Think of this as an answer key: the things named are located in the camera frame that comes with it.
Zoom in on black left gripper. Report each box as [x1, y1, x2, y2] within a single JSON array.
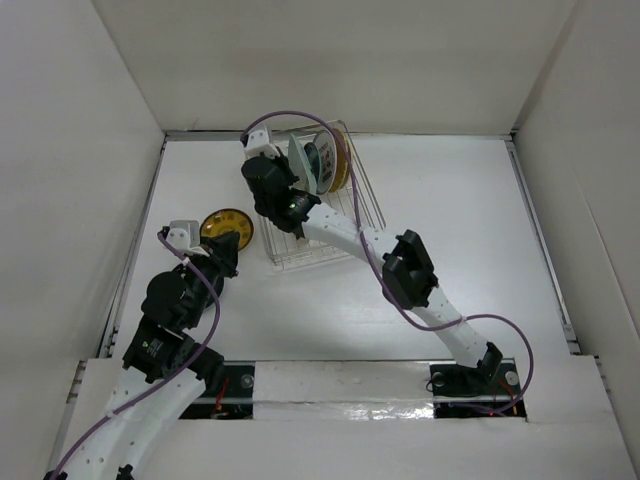
[[185, 230, 240, 326]]

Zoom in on light green rectangular dish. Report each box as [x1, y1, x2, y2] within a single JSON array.
[[288, 134, 315, 194]]

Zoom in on yellow brown patterned plate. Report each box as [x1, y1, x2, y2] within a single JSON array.
[[200, 208, 254, 252]]

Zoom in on white plate red characters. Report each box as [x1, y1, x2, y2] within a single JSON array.
[[313, 130, 337, 195]]

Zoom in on yellow woven pattern plate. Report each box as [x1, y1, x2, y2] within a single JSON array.
[[329, 129, 350, 192]]

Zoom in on blue floral round plate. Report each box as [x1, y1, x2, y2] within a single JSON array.
[[304, 142, 321, 194]]

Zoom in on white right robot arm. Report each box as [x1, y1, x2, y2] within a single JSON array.
[[241, 154, 503, 393]]

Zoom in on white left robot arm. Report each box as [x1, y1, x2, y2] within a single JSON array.
[[45, 225, 241, 479]]

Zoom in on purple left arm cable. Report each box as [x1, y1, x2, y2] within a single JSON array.
[[47, 232, 224, 480]]

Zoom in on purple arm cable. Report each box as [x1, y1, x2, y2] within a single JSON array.
[[240, 109, 533, 417], [47, 232, 224, 480]]

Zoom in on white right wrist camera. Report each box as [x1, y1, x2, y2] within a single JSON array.
[[241, 124, 275, 155]]

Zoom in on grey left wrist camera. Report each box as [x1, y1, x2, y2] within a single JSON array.
[[160, 220, 200, 253]]

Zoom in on metal wire dish rack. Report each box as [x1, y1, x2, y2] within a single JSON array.
[[241, 120, 394, 264]]

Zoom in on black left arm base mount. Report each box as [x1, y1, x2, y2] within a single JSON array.
[[181, 363, 255, 420]]

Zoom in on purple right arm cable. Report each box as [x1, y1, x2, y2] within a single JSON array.
[[240, 109, 533, 417]]

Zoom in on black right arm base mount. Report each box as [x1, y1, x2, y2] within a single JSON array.
[[425, 362, 526, 419]]

